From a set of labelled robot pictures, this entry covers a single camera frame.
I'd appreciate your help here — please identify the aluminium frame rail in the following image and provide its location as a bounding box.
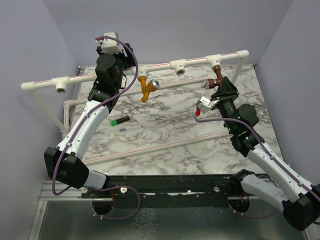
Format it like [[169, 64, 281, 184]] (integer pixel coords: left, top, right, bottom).
[[27, 179, 88, 240]]

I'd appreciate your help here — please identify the orange water faucet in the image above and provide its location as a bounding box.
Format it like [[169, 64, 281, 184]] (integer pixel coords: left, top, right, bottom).
[[138, 76, 160, 103]]

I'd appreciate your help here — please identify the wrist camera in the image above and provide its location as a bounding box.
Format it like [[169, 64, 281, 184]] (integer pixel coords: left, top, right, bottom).
[[95, 37, 123, 55], [195, 96, 219, 117]]

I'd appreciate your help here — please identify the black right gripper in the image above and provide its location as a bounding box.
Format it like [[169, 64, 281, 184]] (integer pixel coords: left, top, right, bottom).
[[209, 75, 239, 133]]

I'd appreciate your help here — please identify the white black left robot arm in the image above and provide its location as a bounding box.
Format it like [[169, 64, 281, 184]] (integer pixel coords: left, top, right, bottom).
[[44, 43, 137, 198]]

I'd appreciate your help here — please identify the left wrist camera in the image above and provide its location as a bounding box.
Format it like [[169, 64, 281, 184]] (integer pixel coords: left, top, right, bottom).
[[95, 37, 123, 55]]

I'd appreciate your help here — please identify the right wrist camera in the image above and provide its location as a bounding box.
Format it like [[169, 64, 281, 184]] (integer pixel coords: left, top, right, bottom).
[[195, 96, 219, 117]]

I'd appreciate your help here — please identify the white PVC pipe frame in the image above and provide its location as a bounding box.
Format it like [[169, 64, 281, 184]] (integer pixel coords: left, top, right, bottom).
[[20, 49, 250, 166]]

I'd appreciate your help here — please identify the green black marker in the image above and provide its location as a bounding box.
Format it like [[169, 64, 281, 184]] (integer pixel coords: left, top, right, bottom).
[[110, 116, 130, 127]]

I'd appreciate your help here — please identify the black table edge rail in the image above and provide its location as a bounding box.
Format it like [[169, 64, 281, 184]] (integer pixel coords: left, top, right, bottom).
[[49, 172, 281, 208]]

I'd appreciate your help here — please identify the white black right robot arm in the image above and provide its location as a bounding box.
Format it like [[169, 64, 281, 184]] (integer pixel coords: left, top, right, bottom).
[[211, 76, 320, 231]]

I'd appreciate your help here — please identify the brown water faucet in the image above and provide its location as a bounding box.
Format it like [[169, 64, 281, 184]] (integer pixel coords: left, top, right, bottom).
[[201, 65, 223, 90]]

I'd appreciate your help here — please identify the purple white marker pen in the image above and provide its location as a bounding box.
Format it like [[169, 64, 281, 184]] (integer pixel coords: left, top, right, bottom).
[[119, 125, 143, 132]]

